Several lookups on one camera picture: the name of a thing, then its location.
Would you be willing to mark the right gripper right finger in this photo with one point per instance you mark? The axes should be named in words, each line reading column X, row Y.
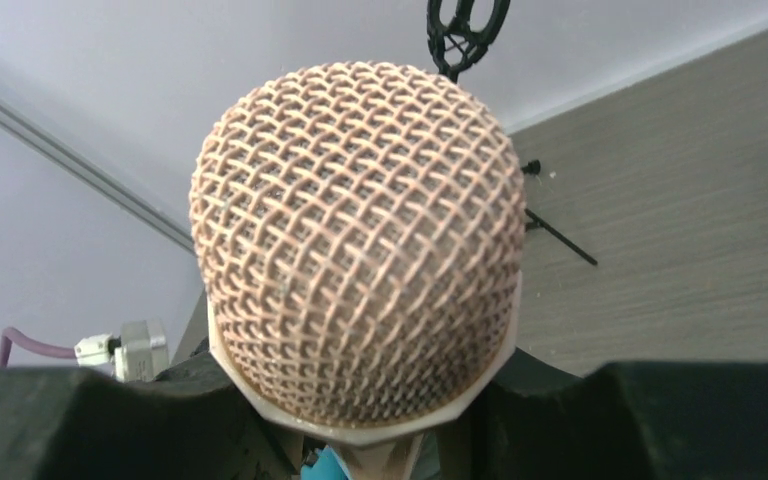
column 626, row 420

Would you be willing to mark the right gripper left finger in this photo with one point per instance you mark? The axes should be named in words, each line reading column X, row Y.
column 191, row 422

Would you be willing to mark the beige microphone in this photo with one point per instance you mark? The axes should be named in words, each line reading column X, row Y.
column 359, row 229

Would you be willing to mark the black tripod shock mount stand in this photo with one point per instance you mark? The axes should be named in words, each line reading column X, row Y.
column 472, row 45

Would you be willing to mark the blue toy microphone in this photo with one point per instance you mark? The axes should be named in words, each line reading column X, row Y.
column 323, row 464

